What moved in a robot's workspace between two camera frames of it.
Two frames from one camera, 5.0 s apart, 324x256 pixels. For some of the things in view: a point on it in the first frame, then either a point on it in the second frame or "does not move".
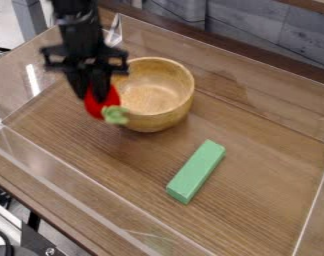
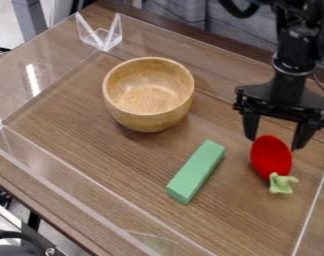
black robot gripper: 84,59 → 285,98
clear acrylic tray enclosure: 158,144 does not move
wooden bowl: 155,91 does not move
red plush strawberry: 108,109 → 271,162
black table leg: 33,221 does not move
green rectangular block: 195,171 does not move
